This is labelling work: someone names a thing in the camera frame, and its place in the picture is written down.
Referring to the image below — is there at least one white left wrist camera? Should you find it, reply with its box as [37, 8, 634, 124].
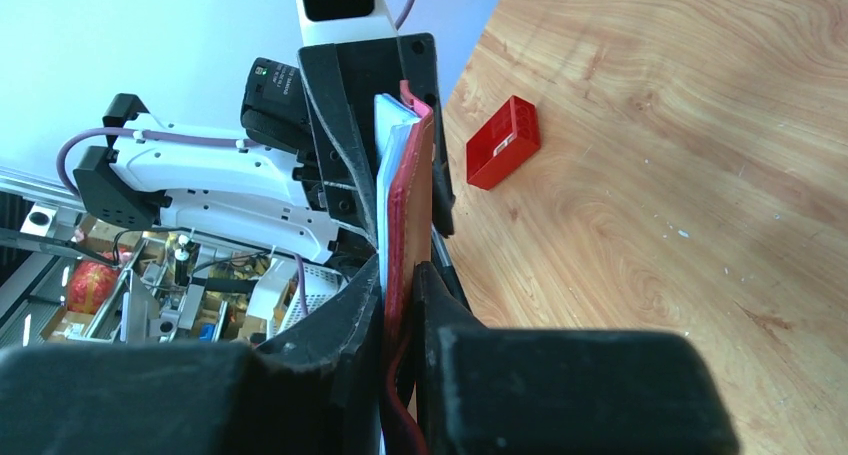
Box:
[295, 0, 397, 46]

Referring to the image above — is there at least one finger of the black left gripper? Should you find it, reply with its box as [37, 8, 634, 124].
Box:
[397, 33, 455, 236]
[298, 41, 379, 247]

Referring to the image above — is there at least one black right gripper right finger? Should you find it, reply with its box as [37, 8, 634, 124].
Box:
[413, 263, 740, 454]

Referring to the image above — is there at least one red plastic tray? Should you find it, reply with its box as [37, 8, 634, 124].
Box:
[465, 96, 541, 190]

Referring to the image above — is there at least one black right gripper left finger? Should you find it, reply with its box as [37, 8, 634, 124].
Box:
[1, 260, 382, 454]

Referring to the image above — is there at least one red leather card holder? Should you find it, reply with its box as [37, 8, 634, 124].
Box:
[375, 80, 435, 454]

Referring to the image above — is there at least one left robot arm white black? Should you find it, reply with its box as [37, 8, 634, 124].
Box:
[56, 33, 455, 271]

